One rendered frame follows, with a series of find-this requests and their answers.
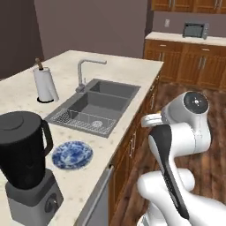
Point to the black jug grey blender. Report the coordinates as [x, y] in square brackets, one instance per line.
[22, 153]

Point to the wooden paper towel holder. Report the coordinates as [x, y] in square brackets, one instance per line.
[39, 63]

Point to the grey toaster oven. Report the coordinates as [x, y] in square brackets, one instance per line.
[194, 30]

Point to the grey sink tap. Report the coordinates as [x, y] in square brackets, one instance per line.
[80, 73]

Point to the white paper towel roll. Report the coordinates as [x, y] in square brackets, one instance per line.
[44, 84]

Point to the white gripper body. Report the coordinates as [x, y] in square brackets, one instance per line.
[151, 120]

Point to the wooden base cupboard run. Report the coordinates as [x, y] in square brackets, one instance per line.
[188, 63]

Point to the blue patterned plate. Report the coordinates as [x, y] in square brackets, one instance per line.
[72, 155]

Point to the white wall socket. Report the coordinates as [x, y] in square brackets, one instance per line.
[167, 23]

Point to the grey double sink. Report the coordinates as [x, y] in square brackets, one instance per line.
[103, 100]

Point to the wooden wall cupboard run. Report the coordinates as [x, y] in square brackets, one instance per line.
[188, 5]

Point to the grey dishwasher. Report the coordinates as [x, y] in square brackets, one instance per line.
[98, 203]

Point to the wooden island cupboard door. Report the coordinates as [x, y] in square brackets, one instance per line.
[122, 173]
[148, 100]

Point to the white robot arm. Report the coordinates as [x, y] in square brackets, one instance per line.
[188, 135]

